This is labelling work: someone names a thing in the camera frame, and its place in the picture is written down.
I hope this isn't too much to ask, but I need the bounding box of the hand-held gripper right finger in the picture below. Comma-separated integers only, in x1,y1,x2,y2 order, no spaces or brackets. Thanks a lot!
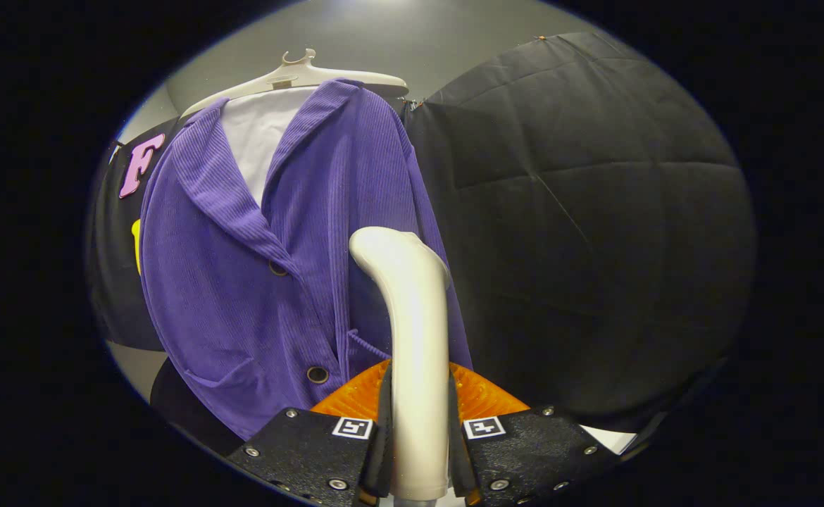
447,361,620,507

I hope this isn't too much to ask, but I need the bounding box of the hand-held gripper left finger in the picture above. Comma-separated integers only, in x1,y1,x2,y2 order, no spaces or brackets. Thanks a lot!
227,359,393,507

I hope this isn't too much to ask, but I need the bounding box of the white garment steamer head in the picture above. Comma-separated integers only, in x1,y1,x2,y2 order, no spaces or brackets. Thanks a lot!
349,226,451,502

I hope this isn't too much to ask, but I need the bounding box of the purple corduroy jacket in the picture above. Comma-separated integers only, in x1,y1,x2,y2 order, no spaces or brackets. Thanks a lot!
139,77,474,441

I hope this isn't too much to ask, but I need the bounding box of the white clothes hanger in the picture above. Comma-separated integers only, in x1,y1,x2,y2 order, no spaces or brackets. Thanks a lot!
180,48,410,119

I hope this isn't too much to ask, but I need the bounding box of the white paper sheet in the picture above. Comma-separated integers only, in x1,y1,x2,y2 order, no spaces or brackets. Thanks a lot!
580,425,638,456

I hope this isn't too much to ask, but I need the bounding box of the grey side table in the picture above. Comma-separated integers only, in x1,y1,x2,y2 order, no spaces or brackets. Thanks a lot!
106,342,244,457

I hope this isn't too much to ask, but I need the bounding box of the black quilted side panel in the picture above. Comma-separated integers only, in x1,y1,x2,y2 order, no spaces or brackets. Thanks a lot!
404,32,758,434

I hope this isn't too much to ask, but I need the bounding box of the black backdrop cloth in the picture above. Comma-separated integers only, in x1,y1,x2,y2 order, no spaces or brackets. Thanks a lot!
88,116,187,353

